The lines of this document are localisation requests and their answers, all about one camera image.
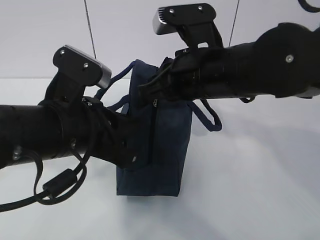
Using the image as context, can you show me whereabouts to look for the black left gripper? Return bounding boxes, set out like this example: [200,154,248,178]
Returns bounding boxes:
[59,97,140,169]

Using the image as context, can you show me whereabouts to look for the navy blue lunch bag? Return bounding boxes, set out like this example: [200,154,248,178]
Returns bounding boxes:
[110,59,222,197]

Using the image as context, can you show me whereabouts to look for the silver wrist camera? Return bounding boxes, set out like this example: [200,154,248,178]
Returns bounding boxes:
[44,44,112,104]
[152,3,224,51]

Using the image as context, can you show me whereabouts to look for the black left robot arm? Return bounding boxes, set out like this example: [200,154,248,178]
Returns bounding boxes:
[0,97,140,168]

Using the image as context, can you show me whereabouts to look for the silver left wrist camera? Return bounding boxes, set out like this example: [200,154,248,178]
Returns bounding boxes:
[44,44,112,104]

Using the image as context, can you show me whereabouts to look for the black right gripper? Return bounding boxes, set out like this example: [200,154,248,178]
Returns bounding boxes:
[138,48,208,102]

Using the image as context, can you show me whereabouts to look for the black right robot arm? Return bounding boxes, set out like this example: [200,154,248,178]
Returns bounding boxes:
[138,22,320,101]

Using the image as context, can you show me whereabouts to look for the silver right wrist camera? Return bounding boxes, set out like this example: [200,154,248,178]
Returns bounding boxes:
[152,3,224,51]

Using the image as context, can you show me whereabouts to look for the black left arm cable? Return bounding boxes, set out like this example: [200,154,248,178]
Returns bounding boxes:
[0,99,113,213]

